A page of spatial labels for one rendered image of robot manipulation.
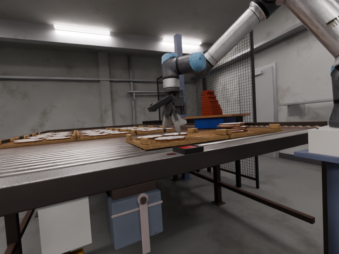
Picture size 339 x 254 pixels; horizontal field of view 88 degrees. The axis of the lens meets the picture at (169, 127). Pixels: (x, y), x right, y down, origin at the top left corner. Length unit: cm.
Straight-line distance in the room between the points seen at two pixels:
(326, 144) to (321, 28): 38
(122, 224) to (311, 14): 79
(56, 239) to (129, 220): 16
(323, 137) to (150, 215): 64
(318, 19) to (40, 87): 660
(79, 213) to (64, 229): 4
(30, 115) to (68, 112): 101
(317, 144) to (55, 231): 84
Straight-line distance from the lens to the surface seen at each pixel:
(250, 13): 89
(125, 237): 54
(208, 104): 187
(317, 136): 82
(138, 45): 537
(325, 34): 73
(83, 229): 53
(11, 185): 49
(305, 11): 74
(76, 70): 671
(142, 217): 52
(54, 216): 51
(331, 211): 93
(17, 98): 689
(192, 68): 76
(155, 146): 66
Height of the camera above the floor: 103
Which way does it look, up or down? 2 degrees down
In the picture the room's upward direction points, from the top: 3 degrees counter-clockwise
